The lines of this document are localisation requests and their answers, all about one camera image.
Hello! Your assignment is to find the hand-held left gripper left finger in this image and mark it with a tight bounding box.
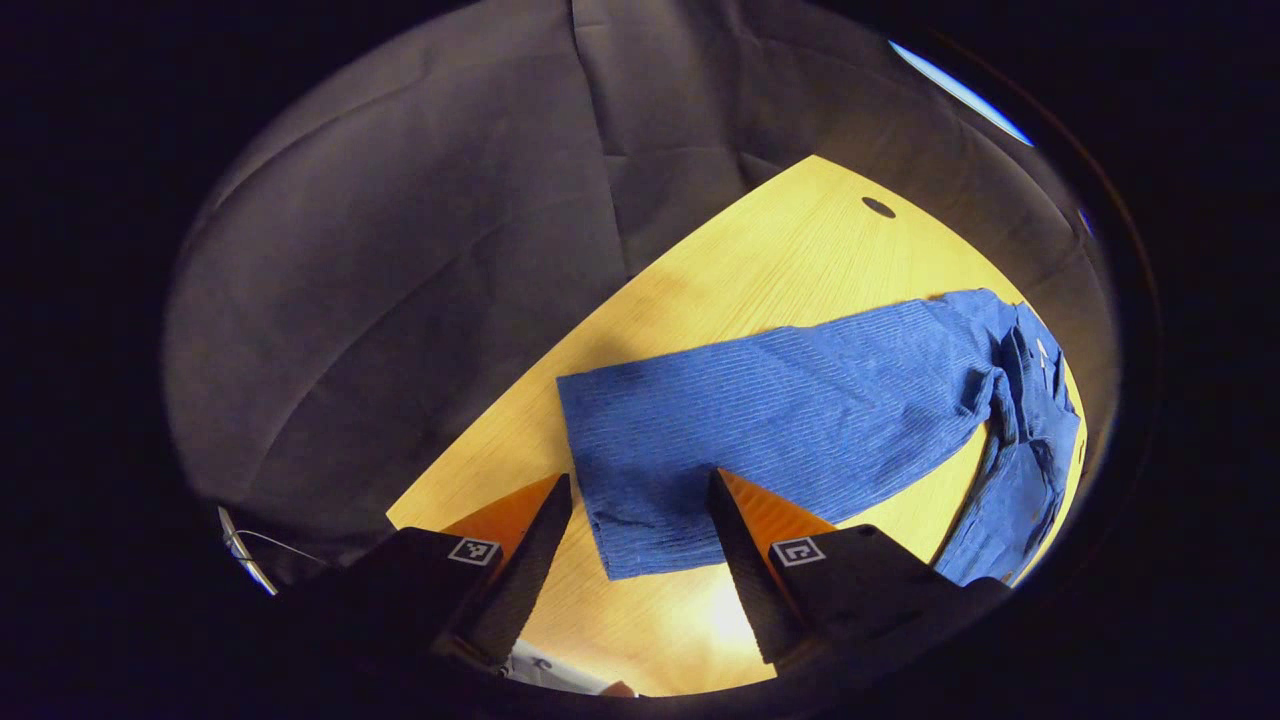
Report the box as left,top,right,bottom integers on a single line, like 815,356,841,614
275,473,573,671

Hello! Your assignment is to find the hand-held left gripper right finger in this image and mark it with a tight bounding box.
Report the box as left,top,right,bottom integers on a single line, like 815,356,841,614
708,468,1011,666

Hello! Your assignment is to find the blue knit garment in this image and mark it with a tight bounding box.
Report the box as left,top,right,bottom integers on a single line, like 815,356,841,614
556,288,1083,588

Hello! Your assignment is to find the white printed cloth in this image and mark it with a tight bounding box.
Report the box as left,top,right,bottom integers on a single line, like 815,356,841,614
503,638,606,696

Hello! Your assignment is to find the black backdrop cloth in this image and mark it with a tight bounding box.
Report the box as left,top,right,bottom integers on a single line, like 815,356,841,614
160,0,1121,591

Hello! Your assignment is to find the thin grey wire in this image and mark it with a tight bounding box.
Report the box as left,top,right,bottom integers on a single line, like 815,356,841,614
222,528,333,567

